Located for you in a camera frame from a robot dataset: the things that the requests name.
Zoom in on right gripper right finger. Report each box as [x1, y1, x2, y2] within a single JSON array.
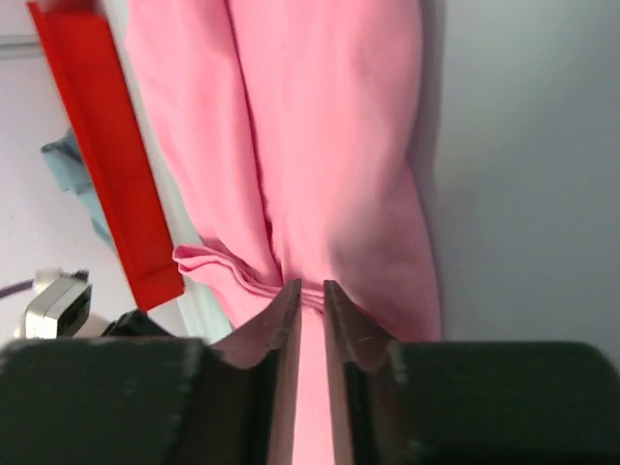
[[324, 281, 619, 464]]

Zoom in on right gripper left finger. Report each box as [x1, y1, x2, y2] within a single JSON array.
[[1, 280, 301, 464]]

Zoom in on pink t shirt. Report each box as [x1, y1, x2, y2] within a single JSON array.
[[126, 1, 441, 464]]

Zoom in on grey t shirt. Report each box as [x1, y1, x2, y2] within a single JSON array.
[[40, 129, 116, 252]]

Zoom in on red plastic bin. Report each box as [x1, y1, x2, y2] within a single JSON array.
[[27, 1, 184, 311]]

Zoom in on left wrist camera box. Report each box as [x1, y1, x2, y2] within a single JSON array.
[[1, 268, 110, 339]]

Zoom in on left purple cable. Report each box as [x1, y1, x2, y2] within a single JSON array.
[[0, 277, 36, 300]]

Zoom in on left aluminium corner post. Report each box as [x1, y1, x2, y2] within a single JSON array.
[[0, 34, 43, 61]]

